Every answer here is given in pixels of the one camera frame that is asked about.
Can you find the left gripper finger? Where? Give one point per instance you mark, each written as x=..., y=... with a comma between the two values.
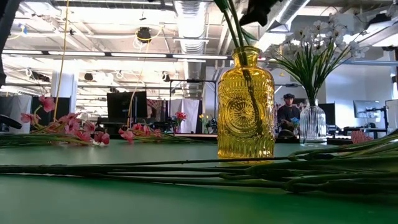
x=252, y=7
x=264, y=9

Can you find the red artificial tulip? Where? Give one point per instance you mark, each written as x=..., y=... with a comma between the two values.
x=229, y=20

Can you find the pink artificial flower bunch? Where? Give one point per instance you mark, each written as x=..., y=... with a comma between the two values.
x=73, y=126
x=129, y=135
x=342, y=174

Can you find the computer monitor on arm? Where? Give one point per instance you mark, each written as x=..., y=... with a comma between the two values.
x=367, y=109

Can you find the yellow embossed glass vase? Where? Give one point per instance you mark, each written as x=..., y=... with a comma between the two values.
x=233, y=93

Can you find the clear ribbed glass vase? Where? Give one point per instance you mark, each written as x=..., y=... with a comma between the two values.
x=312, y=124

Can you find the background red flowers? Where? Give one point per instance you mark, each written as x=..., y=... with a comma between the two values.
x=181, y=116

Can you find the person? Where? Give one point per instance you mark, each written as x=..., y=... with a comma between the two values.
x=287, y=113

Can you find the black ceiling spotlight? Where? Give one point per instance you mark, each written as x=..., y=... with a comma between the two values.
x=88, y=76
x=166, y=76

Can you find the white cloth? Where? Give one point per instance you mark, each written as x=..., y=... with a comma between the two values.
x=191, y=112

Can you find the round patterned tapestry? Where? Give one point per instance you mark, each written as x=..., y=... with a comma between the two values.
x=155, y=110

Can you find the background desk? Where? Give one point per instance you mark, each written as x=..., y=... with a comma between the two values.
x=363, y=129

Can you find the black monitor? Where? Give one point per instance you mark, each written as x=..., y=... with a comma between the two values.
x=124, y=105

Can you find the pale computer monitor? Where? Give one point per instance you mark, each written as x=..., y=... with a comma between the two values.
x=392, y=115

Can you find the long ceiling light strip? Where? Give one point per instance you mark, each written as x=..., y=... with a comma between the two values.
x=77, y=53

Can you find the black panel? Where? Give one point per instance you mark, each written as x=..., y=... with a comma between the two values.
x=63, y=105

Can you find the green table mat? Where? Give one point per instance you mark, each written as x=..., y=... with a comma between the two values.
x=186, y=211

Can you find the silver ventilation duct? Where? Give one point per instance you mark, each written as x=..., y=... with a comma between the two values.
x=190, y=25

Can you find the black metal rig frame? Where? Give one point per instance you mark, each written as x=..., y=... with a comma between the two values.
x=192, y=81

